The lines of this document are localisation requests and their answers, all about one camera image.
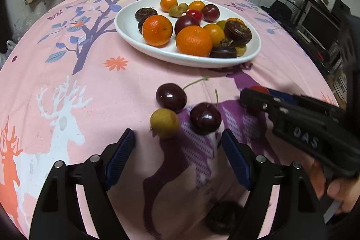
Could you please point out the large orange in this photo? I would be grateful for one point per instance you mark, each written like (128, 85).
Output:
(157, 30)
(194, 41)

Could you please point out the black hat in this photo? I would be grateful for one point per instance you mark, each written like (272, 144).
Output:
(277, 9)

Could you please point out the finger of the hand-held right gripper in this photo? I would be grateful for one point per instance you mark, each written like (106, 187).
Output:
(256, 99)
(284, 97)

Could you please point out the black speaker box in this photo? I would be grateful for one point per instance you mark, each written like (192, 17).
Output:
(341, 9)

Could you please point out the small yellow fruit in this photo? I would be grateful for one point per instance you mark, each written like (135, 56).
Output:
(241, 50)
(221, 24)

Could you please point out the black media stand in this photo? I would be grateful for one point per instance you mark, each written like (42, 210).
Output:
(315, 57)

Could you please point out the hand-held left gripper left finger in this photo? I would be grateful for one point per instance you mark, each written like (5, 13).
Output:
(123, 150)

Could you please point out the red cherry tomato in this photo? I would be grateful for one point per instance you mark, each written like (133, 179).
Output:
(260, 89)
(194, 14)

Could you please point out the black computer monitor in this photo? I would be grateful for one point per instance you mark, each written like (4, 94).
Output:
(320, 25)

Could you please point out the dark red plum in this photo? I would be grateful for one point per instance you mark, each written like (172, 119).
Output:
(187, 24)
(210, 12)

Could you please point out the dark red cherry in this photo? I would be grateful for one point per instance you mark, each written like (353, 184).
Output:
(171, 93)
(205, 118)

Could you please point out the clear plastic bag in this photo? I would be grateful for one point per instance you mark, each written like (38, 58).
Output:
(6, 54)

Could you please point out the small green longan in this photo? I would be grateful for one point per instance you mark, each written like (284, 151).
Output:
(175, 11)
(164, 123)
(183, 6)

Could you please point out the white oval plate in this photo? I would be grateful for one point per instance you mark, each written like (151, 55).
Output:
(126, 23)

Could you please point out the person's right hand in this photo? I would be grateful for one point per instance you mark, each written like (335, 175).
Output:
(343, 189)

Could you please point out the pink printed tablecloth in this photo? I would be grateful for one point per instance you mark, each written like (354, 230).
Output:
(70, 88)

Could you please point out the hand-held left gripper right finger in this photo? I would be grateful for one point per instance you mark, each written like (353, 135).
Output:
(234, 155)

